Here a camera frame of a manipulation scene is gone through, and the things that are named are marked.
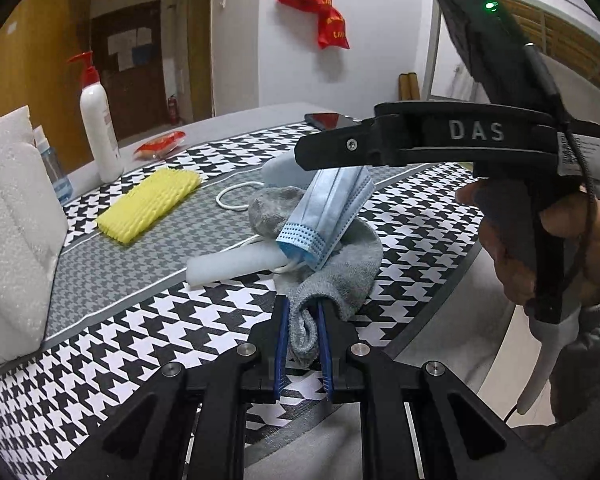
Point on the black smartphone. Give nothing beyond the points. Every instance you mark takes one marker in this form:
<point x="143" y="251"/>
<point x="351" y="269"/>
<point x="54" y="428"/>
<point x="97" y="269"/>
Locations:
<point x="330" y="120"/>

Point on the white foam box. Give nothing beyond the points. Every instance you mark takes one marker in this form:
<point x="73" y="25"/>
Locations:
<point x="15" y="240"/>

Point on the red snack packet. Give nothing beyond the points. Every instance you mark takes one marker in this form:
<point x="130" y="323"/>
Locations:
<point x="160" y="144"/>

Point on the small clear spray bottle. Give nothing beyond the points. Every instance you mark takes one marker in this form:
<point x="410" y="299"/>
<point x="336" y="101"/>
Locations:
<point x="55" y="170"/>

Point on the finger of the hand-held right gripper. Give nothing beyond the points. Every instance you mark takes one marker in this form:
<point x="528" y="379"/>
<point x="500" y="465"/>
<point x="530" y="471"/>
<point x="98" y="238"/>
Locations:
<point x="345" y="147"/>

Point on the white pump lotion bottle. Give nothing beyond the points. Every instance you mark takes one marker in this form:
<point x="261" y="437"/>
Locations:
<point x="100" y="130"/>

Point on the wooden wardrobe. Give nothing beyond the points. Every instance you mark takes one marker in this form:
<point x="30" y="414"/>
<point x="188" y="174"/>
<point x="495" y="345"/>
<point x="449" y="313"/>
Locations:
<point x="30" y="60"/>

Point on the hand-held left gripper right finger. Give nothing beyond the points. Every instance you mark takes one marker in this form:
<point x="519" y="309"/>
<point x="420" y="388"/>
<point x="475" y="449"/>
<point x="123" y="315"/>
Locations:
<point x="325" y="355"/>

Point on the metal bunk bed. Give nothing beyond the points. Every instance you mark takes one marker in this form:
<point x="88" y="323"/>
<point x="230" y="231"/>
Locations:
<point x="580" y="35"/>

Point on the white paper notice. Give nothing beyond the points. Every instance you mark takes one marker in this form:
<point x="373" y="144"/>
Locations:
<point x="142" y="37"/>
<point x="124" y="61"/>
<point x="117" y="44"/>

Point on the red fire extinguisher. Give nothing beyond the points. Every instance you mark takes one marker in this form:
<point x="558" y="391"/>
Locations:
<point x="173" y="110"/>

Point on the houndstooth tablecloth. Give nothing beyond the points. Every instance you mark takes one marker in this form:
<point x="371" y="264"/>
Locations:
<point x="405" y="240"/>

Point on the white foam strip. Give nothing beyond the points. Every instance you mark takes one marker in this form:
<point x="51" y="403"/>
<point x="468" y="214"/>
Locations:
<point x="230" y="262"/>

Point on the person's right forearm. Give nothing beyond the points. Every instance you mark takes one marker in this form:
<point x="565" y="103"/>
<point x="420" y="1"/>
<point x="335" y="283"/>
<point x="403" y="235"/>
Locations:
<point x="595" y="355"/>

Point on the light wooden side door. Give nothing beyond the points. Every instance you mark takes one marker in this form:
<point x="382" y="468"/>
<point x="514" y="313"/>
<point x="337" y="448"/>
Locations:
<point x="200" y="50"/>

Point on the yellow foam net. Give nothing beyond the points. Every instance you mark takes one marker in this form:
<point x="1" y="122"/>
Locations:
<point x="150" y="202"/>

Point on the blue paper notice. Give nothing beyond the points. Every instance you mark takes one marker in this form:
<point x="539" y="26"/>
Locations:
<point x="141" y="56"/>

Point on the dark brown entry door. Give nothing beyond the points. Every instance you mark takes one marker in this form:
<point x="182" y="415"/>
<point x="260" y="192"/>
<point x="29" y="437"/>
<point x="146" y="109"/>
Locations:
<point x="140" y="100"/>

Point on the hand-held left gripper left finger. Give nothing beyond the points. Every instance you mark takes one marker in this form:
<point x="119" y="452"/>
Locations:
<point x="280" y="345"/>

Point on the grey sock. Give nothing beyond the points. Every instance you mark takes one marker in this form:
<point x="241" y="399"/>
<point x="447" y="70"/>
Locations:
<point x="345" y="270"/>

